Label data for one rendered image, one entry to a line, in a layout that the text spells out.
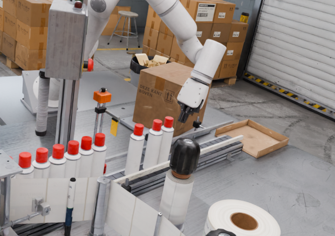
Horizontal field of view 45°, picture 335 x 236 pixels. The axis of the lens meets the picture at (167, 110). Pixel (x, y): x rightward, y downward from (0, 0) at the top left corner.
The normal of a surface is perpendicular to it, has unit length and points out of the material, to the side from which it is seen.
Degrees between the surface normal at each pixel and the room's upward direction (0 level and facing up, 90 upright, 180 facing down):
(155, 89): 90
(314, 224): 0
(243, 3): 90
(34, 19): 88
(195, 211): 0
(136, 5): 90
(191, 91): 70
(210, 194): 0
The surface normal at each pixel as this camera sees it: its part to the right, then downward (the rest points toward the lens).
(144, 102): -0.54, 0.22
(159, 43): -0.77, 0.11
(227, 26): 0.67, 0.37
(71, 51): 0.18, 0.40
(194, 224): 0.18, -0.91
